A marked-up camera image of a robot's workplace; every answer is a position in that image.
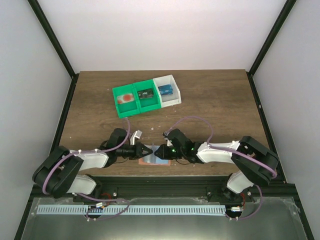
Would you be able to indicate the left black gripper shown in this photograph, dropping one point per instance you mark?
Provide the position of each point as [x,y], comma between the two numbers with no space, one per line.
[138,151]

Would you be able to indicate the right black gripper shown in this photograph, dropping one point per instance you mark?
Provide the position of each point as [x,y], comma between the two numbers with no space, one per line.
[164,155]

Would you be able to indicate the black card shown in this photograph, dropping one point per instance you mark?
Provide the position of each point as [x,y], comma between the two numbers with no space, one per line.
[145,93]

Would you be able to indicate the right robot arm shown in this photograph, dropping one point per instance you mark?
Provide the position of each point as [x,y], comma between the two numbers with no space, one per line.
[256,163]

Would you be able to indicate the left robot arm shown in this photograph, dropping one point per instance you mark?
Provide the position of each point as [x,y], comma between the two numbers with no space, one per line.
[59,174]

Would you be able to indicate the red white card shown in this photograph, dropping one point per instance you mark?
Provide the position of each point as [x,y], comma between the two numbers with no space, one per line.
[125,98]

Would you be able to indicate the middle green bin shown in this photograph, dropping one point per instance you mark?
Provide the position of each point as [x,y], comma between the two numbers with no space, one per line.
[146,105]

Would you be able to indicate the green bin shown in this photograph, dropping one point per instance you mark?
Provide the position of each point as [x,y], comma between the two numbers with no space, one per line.
[146,105]
[128,109]

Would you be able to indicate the left green bin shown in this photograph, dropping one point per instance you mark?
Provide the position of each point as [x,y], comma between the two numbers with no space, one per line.
[128,109]

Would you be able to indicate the white bin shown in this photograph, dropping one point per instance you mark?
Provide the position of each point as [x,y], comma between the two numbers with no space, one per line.
[168,100]

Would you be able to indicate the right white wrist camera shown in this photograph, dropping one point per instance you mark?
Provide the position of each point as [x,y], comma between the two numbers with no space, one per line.
[168,142]

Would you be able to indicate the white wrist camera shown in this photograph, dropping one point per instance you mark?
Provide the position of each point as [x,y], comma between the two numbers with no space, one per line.
[135,137]
[168,142]

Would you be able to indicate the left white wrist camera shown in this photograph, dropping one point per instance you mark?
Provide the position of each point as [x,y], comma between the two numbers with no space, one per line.
[135,137]

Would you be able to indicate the black aluminium front rail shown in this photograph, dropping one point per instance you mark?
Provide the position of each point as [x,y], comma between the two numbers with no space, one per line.
[207,187]

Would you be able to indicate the light blue slotted cable duct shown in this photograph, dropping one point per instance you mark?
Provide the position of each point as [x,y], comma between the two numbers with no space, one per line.
[139,210]

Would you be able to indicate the left black frame post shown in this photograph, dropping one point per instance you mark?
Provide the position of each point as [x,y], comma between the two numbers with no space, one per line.
[44,22]

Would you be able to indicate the black frame post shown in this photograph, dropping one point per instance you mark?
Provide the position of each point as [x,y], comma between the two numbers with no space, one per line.
[280,20]
[44,22]

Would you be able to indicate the right black frame post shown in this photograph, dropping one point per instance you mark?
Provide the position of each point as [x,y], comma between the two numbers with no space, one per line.
[280,20]

